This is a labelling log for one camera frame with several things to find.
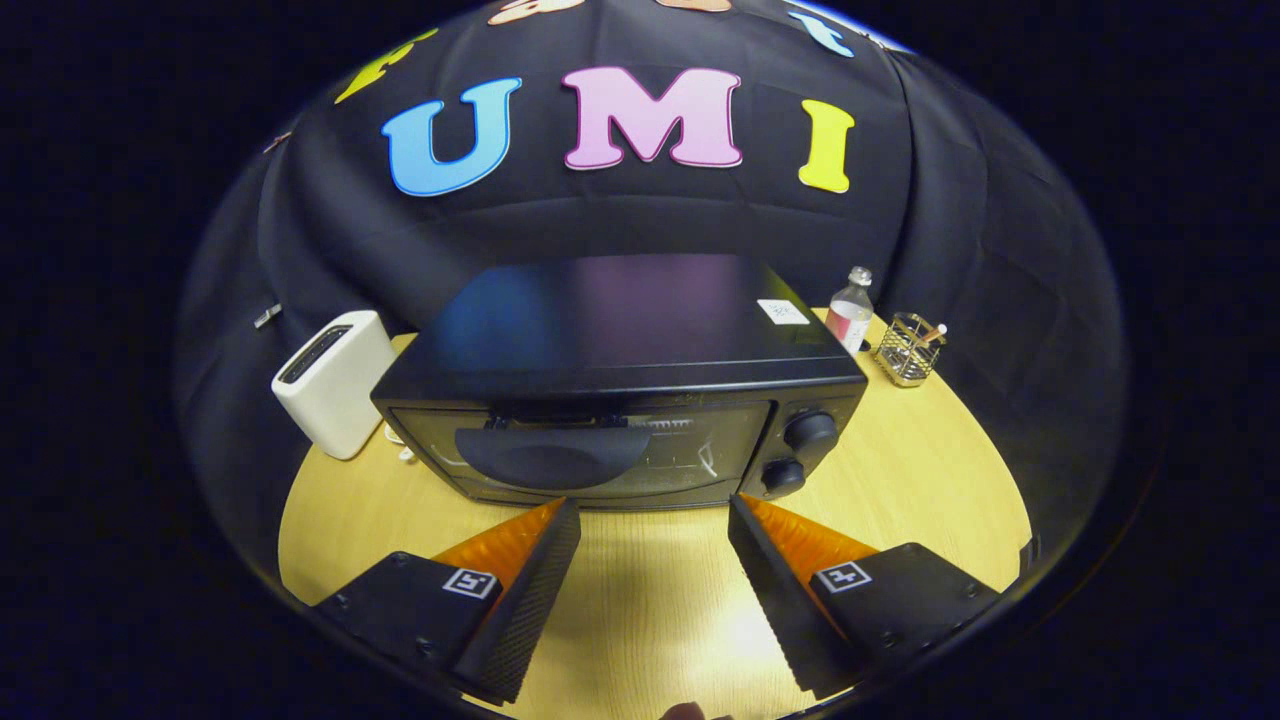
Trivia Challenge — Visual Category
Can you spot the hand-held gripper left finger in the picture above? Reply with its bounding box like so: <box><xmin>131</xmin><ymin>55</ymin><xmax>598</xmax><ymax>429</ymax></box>
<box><xmin>312</xmin><ymin>497</ymin><xmax>583</xmax><ymax>706</ymax></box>

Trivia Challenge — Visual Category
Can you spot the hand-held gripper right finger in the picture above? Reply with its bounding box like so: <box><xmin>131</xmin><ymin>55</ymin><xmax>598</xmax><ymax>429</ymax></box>
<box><xmin>728</xmin><ymin>492</ymin><xmax>1003</xmax><ymax>701</ymax></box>

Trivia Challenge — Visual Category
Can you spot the black toaster oven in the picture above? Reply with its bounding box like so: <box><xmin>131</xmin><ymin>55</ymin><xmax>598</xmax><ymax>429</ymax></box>
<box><xmin>370</xmin><ymin>253</ymin><xmax>869</xmax><ymax>511</ymax></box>

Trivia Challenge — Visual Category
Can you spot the white pop-up toaster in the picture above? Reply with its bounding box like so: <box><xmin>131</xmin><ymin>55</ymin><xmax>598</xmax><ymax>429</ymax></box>
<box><xmin>271</xmin><ymin>310</ymin><xmax>399</xmax><ymax>461</ymax></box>

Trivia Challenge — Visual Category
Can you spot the clear bottle with pink label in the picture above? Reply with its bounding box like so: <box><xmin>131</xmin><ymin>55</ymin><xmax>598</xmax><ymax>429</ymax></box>
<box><xmin>826</xmin><ymin>266</ymin><xmax>874</xmax><ymax>356</ymax></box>

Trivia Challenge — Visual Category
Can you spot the wire mesh holder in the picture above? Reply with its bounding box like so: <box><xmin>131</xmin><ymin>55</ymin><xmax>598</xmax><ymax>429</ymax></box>
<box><xmin>875</xmin><ymin>312</ymin><xmax>946</xmax><ymax>388</ymax></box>

